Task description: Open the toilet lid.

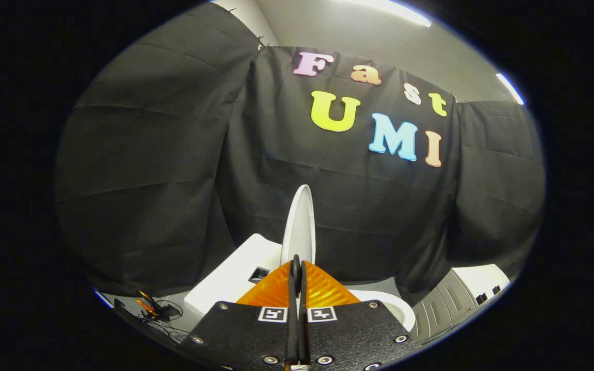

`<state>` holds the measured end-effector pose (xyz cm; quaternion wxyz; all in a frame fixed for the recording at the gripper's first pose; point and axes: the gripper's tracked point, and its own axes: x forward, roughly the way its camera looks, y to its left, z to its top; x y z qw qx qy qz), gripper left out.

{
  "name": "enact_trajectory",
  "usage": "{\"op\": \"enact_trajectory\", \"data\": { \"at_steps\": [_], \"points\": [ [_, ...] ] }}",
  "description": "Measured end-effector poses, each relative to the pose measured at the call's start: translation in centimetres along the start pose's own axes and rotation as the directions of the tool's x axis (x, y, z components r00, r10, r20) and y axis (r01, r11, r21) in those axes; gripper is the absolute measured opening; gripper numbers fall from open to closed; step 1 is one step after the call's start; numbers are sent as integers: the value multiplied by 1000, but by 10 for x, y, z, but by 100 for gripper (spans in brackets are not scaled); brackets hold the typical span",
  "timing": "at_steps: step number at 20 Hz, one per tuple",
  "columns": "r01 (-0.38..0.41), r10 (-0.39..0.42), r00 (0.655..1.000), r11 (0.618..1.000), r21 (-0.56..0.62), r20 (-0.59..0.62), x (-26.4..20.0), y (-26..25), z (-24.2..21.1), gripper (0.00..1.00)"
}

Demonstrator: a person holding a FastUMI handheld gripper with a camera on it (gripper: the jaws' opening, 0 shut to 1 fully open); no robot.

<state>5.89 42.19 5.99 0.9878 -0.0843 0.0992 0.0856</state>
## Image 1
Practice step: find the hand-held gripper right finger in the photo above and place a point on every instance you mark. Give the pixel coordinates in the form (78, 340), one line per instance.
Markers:
(353, 335)

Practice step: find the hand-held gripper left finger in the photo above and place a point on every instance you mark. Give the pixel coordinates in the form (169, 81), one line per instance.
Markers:
(245, 335)

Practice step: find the white toilet lid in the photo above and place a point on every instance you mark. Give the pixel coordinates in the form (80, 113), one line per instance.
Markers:
(299, 226)

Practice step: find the white grey cabinet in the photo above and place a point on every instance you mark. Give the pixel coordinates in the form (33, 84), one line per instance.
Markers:
(441, 304)

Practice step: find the orange black device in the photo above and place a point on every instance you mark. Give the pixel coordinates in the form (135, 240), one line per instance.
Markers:
(152, 306)

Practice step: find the black backdrop cloth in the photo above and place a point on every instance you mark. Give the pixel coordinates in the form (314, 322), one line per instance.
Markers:
(173, 154)

